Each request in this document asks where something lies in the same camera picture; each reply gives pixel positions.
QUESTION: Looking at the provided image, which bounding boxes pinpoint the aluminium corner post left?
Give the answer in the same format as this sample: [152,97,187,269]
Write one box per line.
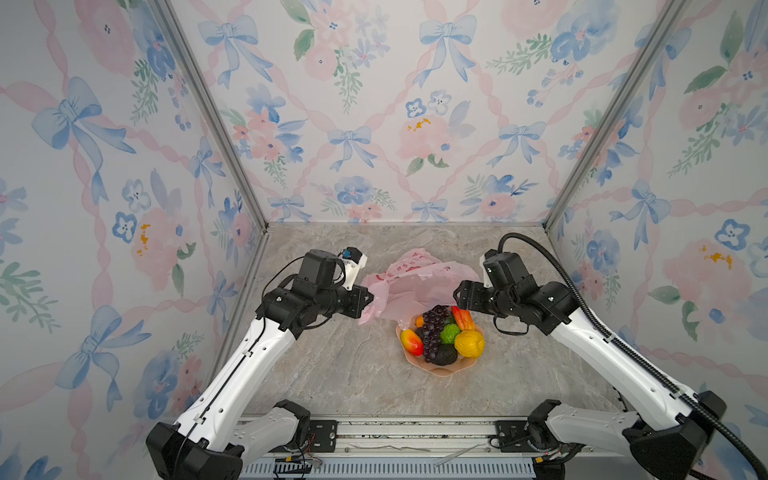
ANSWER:
[146,0,269,232]

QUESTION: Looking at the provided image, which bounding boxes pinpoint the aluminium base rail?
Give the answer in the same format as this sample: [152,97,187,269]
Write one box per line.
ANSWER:
[161,415,682,480]

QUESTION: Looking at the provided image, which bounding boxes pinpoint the purple grape bunch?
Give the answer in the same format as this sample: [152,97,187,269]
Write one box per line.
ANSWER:
[420,305,451,363]

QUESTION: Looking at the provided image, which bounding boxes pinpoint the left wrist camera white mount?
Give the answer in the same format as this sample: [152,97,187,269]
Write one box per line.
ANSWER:
[338,247,368,291]

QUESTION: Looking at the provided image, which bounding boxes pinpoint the aluminium corner post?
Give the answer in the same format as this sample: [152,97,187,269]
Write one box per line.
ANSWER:
[542,0,689,233]
[146,0,269,232]

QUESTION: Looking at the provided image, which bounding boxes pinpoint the red yellow mango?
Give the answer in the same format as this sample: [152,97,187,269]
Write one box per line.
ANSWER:
[400,329,424,357]

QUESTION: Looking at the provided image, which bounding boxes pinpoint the dark avocado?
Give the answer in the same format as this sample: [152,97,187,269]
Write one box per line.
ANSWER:
[432,345,459,366]

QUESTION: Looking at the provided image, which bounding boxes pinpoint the green apple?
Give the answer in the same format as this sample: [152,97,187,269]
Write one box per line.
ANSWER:
[439,323,462,345]

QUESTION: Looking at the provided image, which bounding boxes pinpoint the red orange pepper fruit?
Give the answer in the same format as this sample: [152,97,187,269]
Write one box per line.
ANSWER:
[451,306,476,331]

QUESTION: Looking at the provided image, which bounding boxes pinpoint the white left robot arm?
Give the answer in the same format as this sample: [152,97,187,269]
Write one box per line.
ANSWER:
[146,247,374,479]

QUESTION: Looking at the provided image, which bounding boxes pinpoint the aluminium corner post right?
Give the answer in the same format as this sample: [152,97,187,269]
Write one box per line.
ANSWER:
[542,0,689,233]

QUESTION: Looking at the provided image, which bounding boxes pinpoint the yellow lemon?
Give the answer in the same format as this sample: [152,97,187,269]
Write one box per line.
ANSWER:
[453,330,485,359]

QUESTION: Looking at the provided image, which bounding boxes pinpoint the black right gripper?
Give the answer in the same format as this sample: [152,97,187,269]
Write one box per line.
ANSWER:
[451,280,517,321]

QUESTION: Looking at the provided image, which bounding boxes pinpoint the pink plastic bag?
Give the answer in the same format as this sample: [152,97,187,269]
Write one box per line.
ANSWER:
[359,248,480,329]

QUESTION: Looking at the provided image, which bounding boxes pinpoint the black corrugated cable right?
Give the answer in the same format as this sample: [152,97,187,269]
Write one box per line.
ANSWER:
[496,232,768,480]

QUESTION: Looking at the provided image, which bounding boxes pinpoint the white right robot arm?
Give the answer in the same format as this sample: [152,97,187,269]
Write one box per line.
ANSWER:
[454,250,725,479]

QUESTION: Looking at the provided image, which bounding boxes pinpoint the pink scalloped fruit plate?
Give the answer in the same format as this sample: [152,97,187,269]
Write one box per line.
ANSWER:
[396,305,485,377]

